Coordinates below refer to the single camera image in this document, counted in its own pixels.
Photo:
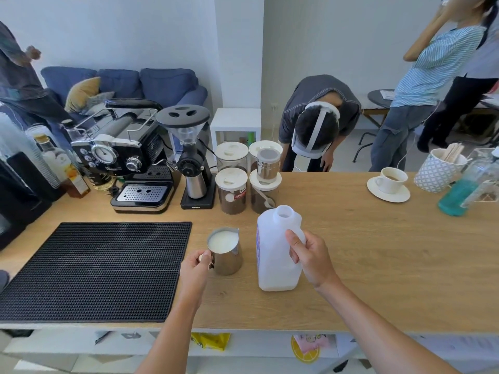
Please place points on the person's left hand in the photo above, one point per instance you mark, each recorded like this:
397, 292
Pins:
195, 276

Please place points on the person's right hand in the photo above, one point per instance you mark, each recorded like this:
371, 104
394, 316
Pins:
317, 260

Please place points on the stainless steel milk pitcher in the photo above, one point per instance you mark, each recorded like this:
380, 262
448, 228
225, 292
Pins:
228, 260

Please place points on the white plastic milk jug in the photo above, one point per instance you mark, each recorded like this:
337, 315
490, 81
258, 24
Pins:
273, 260

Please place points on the person's left forearm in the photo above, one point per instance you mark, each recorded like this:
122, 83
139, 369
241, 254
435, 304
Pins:
171, 338

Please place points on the person's right forearm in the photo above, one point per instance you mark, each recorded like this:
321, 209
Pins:
382, 334

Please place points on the black coffee grinder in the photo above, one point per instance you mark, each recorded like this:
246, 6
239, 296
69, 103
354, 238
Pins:
193, 167

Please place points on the yellow snack packet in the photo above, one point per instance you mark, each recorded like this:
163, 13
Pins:
210, 340

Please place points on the white shelf counter wooden top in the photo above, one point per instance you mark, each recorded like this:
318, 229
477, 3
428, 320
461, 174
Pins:
390, 260

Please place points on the pink and yellow packet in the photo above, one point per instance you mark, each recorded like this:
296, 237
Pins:
310, 346

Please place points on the clear canister white lid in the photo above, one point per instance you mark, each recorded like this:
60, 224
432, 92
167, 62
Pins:
231, 194
231, 155
255, 144
259, 196

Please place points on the white saucer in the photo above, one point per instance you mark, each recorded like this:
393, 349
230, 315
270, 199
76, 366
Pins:
390, 197

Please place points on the black rubber bar mat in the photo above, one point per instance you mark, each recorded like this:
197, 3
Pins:
97, 272

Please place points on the steel shaker jar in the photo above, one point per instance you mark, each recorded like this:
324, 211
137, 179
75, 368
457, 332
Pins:
268, 165

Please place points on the white headset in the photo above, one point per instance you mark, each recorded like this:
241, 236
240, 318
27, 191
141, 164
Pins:
308, 149

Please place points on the white patterned cup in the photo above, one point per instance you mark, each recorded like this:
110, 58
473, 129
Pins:
432, 175

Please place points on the black espresso machine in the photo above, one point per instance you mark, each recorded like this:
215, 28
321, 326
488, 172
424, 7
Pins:
128, 147

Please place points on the teal liquid pump bottle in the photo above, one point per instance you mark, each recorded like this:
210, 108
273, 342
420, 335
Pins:
454, 198

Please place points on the amber syrup bottle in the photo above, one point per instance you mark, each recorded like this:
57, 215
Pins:
76, 179

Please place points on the bundle of wooden stirrers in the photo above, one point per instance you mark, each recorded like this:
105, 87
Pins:
454, 151

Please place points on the white papers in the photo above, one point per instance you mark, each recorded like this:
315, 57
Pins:
387, 95

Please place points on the black cup holder rack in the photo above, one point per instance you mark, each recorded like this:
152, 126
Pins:
23, 202

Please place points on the blue sofa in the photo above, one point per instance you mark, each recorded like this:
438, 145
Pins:
167, 85

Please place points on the grey cushion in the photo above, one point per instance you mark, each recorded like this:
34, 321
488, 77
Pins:
99, 103

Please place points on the yellow cushion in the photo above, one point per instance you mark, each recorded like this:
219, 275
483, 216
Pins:
82, 93

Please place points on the stack of clear cups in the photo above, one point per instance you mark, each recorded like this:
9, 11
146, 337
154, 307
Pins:
19, 144

